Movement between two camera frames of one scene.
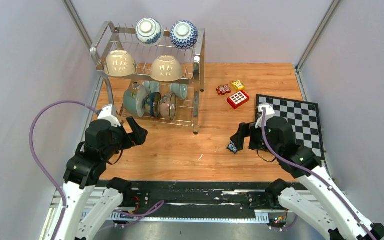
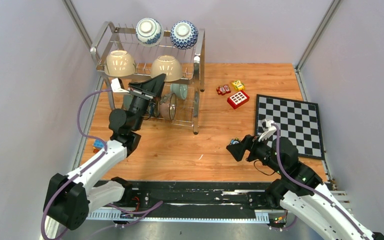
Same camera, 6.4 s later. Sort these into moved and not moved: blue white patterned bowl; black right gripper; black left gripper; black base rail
Moved: black right gripper; black left gripper
Not moved: blue white patterned bowl; black base rail
